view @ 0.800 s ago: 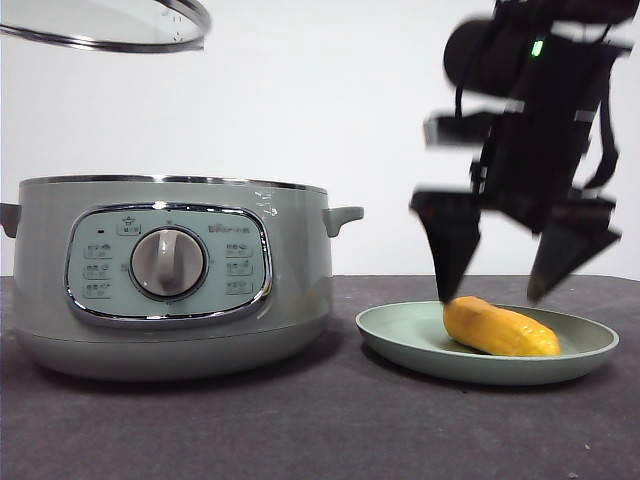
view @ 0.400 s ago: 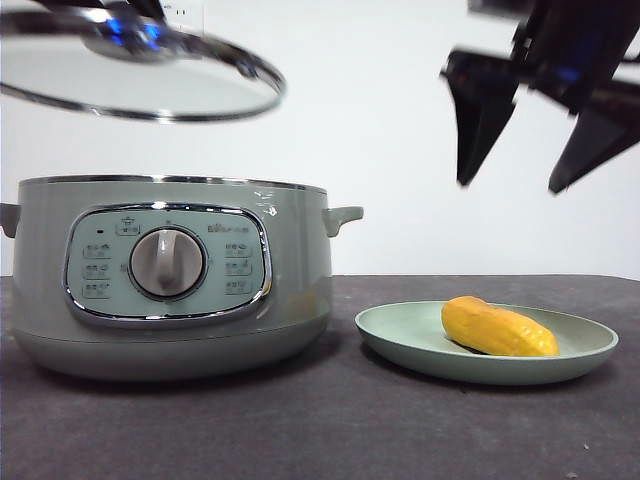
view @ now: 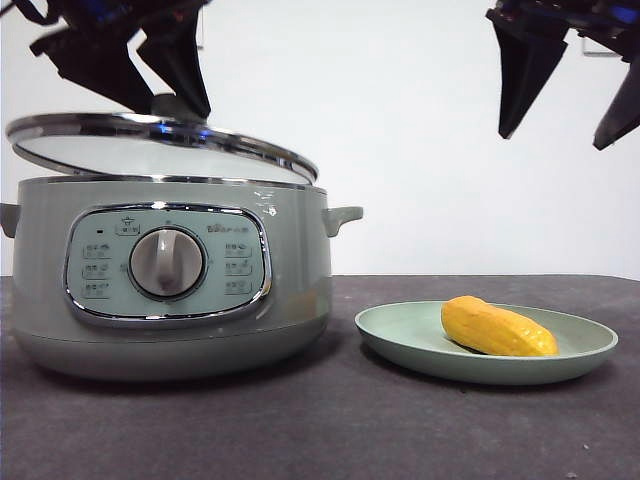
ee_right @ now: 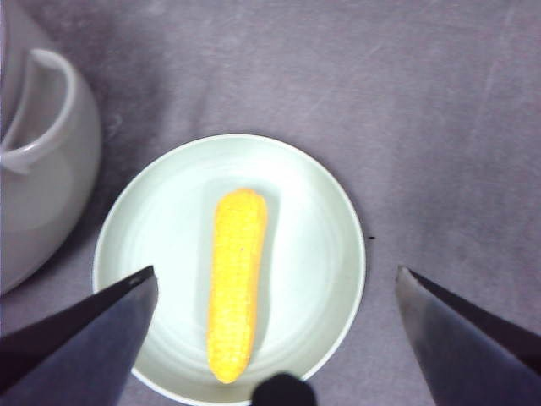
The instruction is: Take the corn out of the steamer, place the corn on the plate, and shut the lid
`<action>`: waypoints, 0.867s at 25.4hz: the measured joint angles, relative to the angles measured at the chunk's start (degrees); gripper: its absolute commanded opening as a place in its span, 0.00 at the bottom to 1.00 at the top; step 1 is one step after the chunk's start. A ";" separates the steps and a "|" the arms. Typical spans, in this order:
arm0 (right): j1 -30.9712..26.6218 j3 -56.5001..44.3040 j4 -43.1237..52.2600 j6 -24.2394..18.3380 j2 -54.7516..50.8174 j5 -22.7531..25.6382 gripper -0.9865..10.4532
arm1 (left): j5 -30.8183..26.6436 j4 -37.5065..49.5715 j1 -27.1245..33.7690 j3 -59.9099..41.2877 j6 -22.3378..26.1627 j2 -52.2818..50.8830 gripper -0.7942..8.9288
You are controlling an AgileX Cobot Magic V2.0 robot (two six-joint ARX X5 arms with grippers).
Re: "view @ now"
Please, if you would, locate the yellow corn cob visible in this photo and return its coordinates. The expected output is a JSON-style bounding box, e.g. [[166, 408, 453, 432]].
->
[[440, 295, 559, 358]]

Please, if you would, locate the pale green round plate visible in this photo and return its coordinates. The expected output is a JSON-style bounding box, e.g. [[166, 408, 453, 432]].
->
[[354, 299, 620, 386]]

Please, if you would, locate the pale green electric steamer pot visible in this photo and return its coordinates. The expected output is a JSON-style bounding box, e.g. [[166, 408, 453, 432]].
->
[[0, 174, 365, 384]]

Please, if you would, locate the glass lid with green knob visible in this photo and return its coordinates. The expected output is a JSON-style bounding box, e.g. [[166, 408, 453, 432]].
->
[[5, 93, 320, 184]]

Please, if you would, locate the white wall socket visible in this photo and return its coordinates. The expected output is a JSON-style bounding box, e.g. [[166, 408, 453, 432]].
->
[[581, 37, 622, 58]]

